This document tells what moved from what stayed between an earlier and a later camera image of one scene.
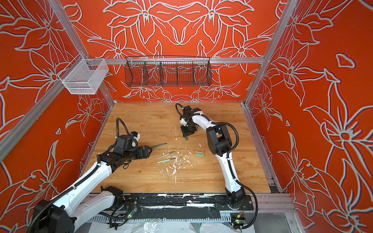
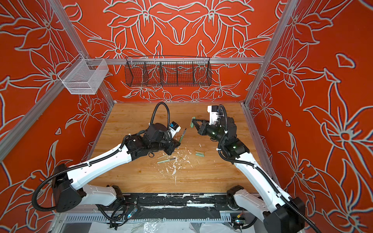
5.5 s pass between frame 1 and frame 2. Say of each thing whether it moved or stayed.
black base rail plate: stayed
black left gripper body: moved
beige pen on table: stayed
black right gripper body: moved
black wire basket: stayed
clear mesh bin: stayed
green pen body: moved
